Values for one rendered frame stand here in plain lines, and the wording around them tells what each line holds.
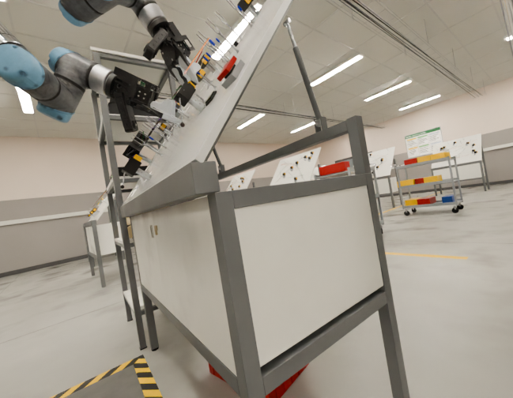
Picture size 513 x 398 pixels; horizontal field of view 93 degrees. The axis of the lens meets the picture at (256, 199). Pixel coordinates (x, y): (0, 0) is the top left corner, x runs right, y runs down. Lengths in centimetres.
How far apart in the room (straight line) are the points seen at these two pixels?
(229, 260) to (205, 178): 17
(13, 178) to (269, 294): 796
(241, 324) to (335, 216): 39
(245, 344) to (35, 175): 793
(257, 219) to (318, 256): 22
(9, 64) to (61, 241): 747
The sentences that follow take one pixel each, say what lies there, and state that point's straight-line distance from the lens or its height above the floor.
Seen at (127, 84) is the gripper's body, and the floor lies 116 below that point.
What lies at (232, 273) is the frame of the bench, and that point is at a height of 63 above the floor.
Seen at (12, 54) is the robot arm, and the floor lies 115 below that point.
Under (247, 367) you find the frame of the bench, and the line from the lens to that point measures 60.
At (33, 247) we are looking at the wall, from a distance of 814.
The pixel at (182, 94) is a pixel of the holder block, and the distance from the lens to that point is 85.
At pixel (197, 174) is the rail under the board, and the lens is 49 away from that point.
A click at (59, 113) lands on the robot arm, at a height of 109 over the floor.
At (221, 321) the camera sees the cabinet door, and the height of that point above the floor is 51.
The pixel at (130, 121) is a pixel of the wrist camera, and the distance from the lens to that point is 84.
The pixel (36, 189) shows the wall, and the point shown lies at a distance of 822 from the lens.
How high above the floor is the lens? 77
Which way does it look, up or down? level
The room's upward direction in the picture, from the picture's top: 9 degrees counter-clockwise
